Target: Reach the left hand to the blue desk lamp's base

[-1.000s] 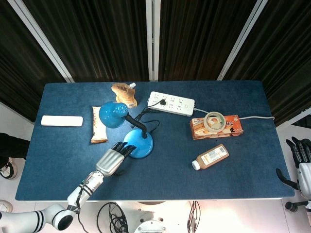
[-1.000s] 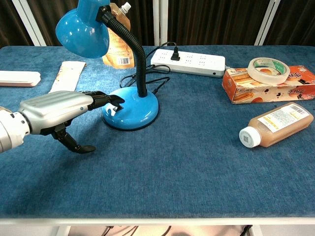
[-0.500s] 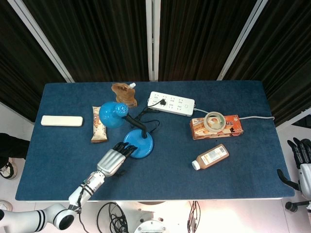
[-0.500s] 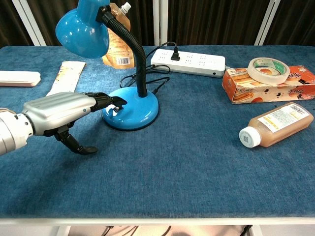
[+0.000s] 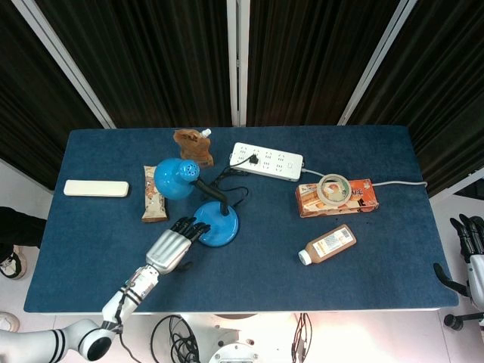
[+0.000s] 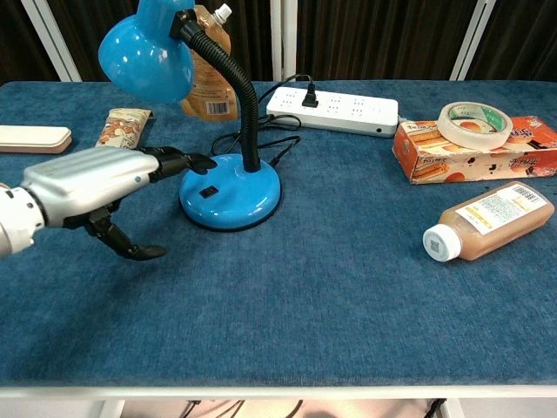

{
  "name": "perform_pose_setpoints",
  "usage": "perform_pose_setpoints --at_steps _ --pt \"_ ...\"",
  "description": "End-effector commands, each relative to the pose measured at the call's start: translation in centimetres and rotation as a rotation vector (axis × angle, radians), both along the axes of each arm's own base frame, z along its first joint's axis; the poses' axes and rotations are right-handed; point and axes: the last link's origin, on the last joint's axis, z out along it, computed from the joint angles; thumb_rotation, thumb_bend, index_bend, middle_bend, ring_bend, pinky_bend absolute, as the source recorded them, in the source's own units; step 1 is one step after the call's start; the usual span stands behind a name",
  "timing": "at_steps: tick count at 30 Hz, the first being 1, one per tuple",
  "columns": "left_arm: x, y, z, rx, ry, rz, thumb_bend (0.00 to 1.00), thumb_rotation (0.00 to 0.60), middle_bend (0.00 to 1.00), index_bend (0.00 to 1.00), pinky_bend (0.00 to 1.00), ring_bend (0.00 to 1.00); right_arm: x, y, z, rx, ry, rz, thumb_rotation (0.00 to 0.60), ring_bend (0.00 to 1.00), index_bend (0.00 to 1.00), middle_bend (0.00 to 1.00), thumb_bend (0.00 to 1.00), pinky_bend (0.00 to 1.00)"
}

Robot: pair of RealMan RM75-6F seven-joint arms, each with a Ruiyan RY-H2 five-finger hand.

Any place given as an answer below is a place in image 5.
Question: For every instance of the brown bottle white cap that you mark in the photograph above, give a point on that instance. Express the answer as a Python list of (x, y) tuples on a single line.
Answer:
[(331, 244)]

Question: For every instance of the beige tape roll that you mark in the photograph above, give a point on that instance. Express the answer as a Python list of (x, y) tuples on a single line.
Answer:
[(322, 191)]

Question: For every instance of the black cylindrical fitting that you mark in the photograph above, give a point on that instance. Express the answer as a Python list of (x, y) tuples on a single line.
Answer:
[(455, 321)]

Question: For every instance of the white shoe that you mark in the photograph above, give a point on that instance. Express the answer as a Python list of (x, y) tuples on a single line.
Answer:
[(8, 321)]

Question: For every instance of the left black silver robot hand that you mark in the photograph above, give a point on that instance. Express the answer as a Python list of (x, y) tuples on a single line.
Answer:
[(168, 249)]

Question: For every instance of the black power plug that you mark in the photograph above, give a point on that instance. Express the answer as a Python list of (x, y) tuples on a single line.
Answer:
[(253, 160)]

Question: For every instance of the brown spout pouch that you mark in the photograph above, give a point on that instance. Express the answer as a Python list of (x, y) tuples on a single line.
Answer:
[(193, 145)]

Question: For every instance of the blue table mat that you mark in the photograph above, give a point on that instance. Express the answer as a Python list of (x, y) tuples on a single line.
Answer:
[(264, 272)]

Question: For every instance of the white rectangular box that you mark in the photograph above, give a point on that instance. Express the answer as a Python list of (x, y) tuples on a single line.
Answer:
[(96, 188)]

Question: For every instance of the brown white snack bar wrapper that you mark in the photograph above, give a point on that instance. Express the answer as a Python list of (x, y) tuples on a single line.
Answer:
[(153, 200)]

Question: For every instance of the blue desk lamp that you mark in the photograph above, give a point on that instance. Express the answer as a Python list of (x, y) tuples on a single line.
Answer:
[(172, 179)]

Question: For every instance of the orange biscuit box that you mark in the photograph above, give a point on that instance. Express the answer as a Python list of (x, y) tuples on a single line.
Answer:
[(363, 198)]

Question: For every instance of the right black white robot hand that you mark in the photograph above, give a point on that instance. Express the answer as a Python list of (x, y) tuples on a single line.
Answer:
[(477, 272)]

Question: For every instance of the black trouser leg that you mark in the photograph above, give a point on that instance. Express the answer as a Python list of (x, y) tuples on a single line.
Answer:
[(20, 227)]

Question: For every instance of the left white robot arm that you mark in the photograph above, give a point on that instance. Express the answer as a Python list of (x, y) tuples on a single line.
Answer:
[(128, 295)]

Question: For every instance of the white partition frame post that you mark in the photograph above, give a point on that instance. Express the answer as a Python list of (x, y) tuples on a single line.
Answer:
[(64, 64), (378, 64), (238, 64)]

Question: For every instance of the white power strip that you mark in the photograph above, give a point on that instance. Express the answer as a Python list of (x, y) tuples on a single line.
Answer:
[(278, 160)]

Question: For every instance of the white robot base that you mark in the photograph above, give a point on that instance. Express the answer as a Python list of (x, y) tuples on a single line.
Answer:
[(234, 340)]

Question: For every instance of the black white sneaker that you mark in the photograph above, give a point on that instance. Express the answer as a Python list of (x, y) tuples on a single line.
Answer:
[(13, 262)]

